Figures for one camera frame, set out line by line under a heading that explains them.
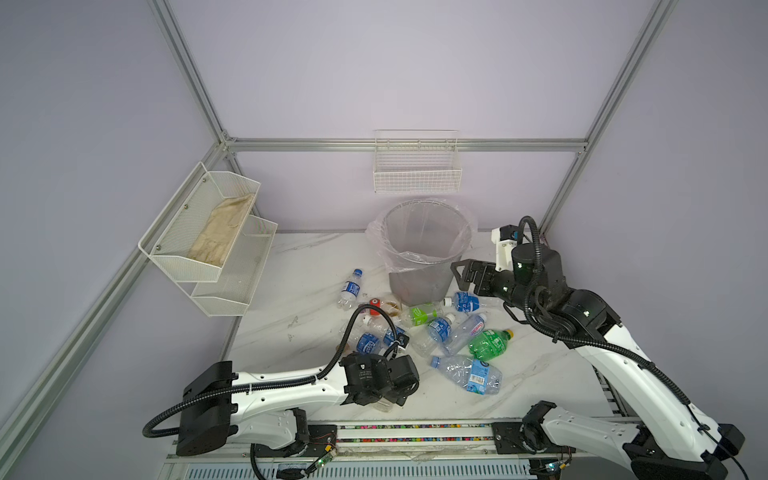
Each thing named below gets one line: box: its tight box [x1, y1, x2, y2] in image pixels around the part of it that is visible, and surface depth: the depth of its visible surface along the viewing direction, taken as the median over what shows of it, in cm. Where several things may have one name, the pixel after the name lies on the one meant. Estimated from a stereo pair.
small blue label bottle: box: [337, 268, 364, 311], surface depth 100 cm
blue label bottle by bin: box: [443, 291, 480, 313], surface depth 97 cm
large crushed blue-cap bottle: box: [430, 355, 502, 395], surface depth 82 cm
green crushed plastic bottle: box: [469, 329, 515, 362], surface depth 88 cm
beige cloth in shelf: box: [188, 194, 255, 267], surface depth 80 cm
